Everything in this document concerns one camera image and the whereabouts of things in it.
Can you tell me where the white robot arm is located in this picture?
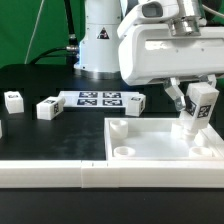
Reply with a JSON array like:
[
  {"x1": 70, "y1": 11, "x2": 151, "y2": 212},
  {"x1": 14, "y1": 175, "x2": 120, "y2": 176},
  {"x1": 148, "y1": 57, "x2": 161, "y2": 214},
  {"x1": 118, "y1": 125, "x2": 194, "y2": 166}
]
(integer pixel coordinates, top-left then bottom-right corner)
[{"x1": 74, "y1": 0, "x2": 224, "y2": 110}]

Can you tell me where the white fiducial marker sheet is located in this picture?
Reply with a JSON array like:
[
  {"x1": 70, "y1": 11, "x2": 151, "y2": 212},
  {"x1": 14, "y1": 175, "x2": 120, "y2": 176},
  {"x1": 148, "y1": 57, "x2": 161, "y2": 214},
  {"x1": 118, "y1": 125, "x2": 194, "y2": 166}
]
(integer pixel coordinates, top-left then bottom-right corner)
[{"x1": 59, "y1": 91, "x2": 138, "y2": 108}]

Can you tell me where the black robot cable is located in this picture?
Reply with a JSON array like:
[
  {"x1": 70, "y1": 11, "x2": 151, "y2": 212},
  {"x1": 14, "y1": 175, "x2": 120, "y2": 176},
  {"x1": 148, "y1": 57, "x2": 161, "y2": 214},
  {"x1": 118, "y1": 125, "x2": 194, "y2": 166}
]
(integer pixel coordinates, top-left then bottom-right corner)
[{"x1": 27, "y1": 0, "x2": 80, "y2": 65}]

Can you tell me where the white L-shaped obstacle fence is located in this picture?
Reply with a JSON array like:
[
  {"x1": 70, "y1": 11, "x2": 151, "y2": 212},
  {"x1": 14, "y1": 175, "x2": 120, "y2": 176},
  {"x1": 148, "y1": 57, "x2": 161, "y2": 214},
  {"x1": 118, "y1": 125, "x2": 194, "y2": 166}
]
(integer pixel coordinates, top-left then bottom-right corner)
[{"x1": 0, "y1": 158, "x2": 224, "y2": 188}]

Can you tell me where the white square tabletop with sockets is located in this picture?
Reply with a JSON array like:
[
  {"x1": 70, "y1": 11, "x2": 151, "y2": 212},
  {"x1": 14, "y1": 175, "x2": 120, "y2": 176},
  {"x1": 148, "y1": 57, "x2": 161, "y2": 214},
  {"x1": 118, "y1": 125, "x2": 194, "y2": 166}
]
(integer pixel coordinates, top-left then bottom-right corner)
[{"x1": 104, "y1": 118, "x2": 224, "y2": 161}]

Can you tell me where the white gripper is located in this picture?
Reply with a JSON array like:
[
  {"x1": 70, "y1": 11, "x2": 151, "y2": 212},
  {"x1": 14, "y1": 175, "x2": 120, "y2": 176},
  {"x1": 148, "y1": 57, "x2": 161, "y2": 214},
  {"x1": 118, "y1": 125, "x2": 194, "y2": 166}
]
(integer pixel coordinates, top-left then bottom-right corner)
[{"x1": 118, "y1": 24, "x2": 224, "y2": 111}]

